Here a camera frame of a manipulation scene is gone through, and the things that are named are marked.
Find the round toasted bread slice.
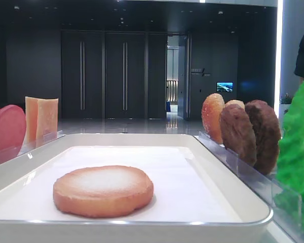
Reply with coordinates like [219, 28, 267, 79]
[53, 166, 154, 218]

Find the clear acrylic bread holder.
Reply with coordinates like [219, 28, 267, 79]
[198, 131, 224, 149]

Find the front golden bread slice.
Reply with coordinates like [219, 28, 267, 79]
[201, 93, 224, 144]

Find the golden bread slice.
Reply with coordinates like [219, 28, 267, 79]
[224, 100, 245, 109]
[201, 93, 224, 144]

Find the rear golden bread slice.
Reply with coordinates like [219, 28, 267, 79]
[224, 100, 245, 109]

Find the front brown meat patty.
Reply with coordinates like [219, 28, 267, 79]
[219, 104, 256, 166]

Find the brown meat patty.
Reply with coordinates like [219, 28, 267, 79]
[219, 104, 256, 166]
[245, 100, 281, 175]

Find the front orange cheese slice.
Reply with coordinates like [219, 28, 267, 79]
[36, 99, 58, 140]

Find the orange cheese slice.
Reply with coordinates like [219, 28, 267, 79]
[25, 97, 38, 143]
[36, 99, 58, 140]

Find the clear acrylic cheese holder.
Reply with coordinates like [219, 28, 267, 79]
[21, 130, 63, 150]

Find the rear brown meat patty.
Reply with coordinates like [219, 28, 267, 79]
[245, 100, 281, 175]

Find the rear orange cheese slice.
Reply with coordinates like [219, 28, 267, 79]
[25, 97, 38, 143]

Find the clear acrylic tomato holder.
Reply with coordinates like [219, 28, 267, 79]
[0, 148, 19, 165]

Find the clear acrylic lettuce holder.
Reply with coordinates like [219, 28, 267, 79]
[272, 179, 302, 225]

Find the green lettuce leaf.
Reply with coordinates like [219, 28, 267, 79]
[277, 82, 304, 231]

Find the dark double door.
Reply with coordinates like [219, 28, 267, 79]
[61, 31, 167, 119]

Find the white rectangular tray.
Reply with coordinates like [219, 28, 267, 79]
[0, 134, 274, 242]

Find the clear acrylic patty holder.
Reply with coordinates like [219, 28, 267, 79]
[224, 149, 273, 182]

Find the small wall display screen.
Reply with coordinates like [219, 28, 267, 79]
[216, 82, 233, 93]

